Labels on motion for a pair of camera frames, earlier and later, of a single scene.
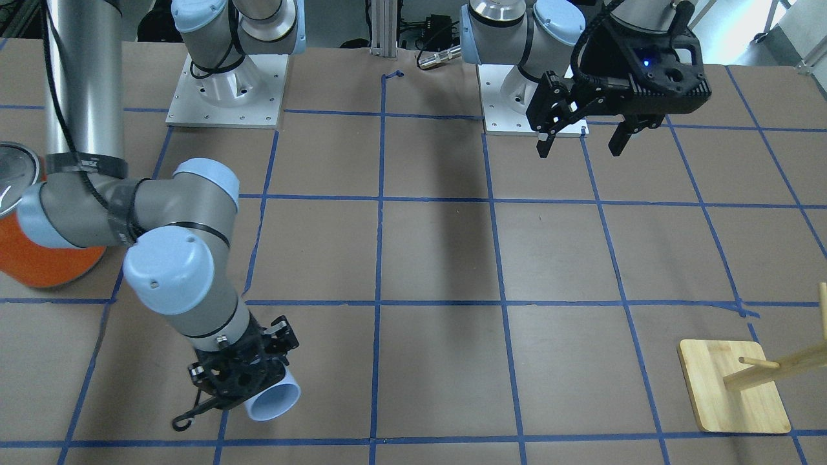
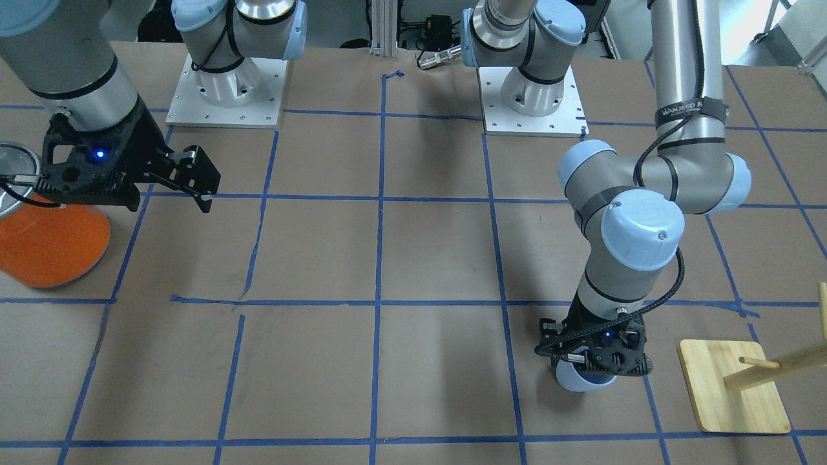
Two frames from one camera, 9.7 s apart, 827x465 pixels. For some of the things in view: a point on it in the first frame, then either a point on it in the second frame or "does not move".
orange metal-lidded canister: (23, 259) does not move
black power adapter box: (438, 32) does not move
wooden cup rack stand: (732, 388) does not move
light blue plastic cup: (278, 400) to (577, 380)
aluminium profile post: (384, 28) does not move
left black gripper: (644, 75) to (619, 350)
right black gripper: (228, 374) to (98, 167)
